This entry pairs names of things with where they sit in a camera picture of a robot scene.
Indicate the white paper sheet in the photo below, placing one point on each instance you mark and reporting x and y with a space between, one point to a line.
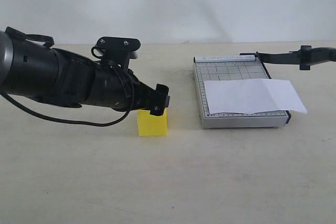
252 96

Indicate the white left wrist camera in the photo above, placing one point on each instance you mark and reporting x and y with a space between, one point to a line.
134 55

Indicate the grey paper cutter base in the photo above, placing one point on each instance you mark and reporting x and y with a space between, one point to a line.
238 67

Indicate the yellow foam cube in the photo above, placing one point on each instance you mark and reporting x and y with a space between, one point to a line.
151 125

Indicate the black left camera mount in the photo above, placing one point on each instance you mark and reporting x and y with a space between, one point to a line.
115 49

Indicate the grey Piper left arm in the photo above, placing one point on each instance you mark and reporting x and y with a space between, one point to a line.
32 67

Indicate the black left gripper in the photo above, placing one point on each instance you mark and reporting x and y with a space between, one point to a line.
111 88

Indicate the black cutter blade lever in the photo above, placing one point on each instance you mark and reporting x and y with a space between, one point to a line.
305 57

